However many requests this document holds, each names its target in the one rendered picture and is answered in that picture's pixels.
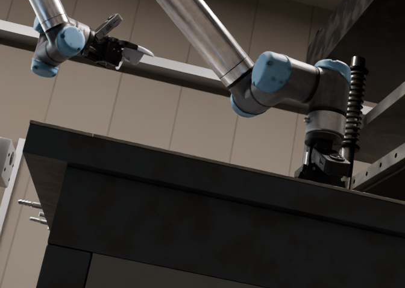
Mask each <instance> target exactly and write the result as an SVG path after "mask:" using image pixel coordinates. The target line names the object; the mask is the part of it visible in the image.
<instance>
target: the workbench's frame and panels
mask: <svg viewBox="0 0 405 288"><path fill-rule="evenodd" d="M22 152H23V154H24V157H25V160H26V163H27V166H28V169H29V172H30V175H31V178H32V180H33V183H34V187H35V189H36V192H37V196H38V198H39V201H40V204H41V206H42V210H43V213H44V215H45V219H46V221H47V224H48V227H49V230H50V233H49V237H48V245H47V246H46V250H45V255H44V258H43V262H42V267H41V270H40V273H39V278H38V281H37V286H36V288H405V205H402V204H397V203H393V202H388V201H383V200H380V199H374V198H369V197H366V196H360V195H355V194H352V193H347V192H341V191H338V190H333V189H328V188H325V187H319V186H314V185H311V184H306V183H300V182H297V181H292V180H286V179H283V178H278V177H272V176H269V175H264V174H259V173H255V172H250V171H245V170H241V169H236V168H233V167H228V166H223V165H219V164H214V163H209V162H205V161H200V160H195V159H191V158H186V157H181V156H177V155H172V154H167V153H164V152H158V151H153V150H150V149H145V148H140V147H136V146H131V145H126V144H123V143H117V142H112V141H109V140H103V139H98V138H95V137H89V136H84V135H81V134H75V133H70V132H67V131H62V130H56V129H53V128H48V127H43V126H40V125H34V124H30V125H29V129H28V132H27V136H26V139H25V143H24V148H23V150H22Z"/></svg>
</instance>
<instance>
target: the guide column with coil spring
mask: <svg viewBox="0 0 405 288"><path fill-rule="evenodd" d="M350 66H363V67H365V58H363V57H359V56H354V57H351V59H350ZM352 76H360V77H363V76H364V74H360V73H353V74H351V77H352ZM351 81H359V82H363V80H362V79H359V78H353V79H351ZM362 86H363V85H361V84H351V87H361V88H362ZM350 92H357V93H362V91H361V90H359V89H351V91H350ZM349 98H360V99H361V96H360V95H349ZM348 103H356V104H360V101H356V100H349V101H348ZM349 108H353V109H358V110H360V107H358V106H354V105H350V106H348V109H349ZM347 114H356V115H359V112H357V111H348V112H347ZM347 120H355V121H359V118H358V117H347ZM346 125H352V126H357V127H358V124H357V123H354V122H346ZM345 131H354V132H357V129H355V128H346V129H345ZM345 137H355V138H357V135H356V134H345ZM342 142H350V143H354V144H356V140H351V139H345V140H343V141H342ZM339 154H340V155H341V156H343V157H344V158H345V159H346V160H347V161H349V162H350V163H351V165H350V170H349V174H348V176H347V177H345V176H343V178H341V181H345V186H346V188H347V189H350V184H351V177H352V174H353V164H354V154H355V149H354V148H351V147H347V146H343V147H342V148H341V149H340V150H339Z"/></svg>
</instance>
